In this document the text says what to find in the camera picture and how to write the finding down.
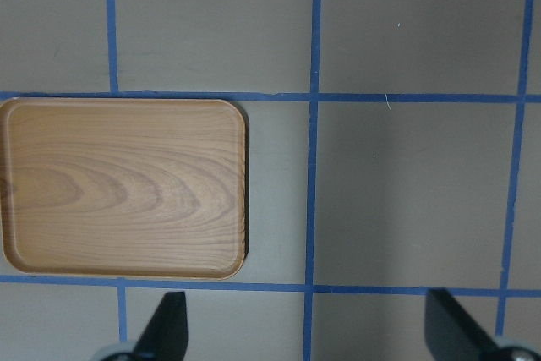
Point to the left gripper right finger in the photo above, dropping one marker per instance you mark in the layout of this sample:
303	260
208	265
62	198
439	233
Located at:
451	333

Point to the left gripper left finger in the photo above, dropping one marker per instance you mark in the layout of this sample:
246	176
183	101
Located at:
165	335

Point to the wooden tray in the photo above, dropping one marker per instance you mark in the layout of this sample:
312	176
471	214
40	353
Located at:
124	187

